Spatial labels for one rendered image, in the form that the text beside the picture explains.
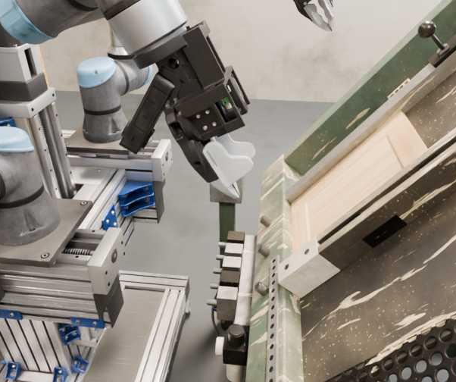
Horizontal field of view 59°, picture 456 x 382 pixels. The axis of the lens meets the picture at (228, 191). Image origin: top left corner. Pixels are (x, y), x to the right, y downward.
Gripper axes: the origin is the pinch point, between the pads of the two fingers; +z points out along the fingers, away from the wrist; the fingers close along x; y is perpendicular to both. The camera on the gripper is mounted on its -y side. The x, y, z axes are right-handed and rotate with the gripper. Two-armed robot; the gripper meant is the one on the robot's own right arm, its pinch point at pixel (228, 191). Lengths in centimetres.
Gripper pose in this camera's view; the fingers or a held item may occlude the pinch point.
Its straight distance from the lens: 53.1
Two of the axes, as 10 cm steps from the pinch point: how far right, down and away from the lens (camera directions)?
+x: 1.3, -5.4, 8.3
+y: 8.8, -3.3, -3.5
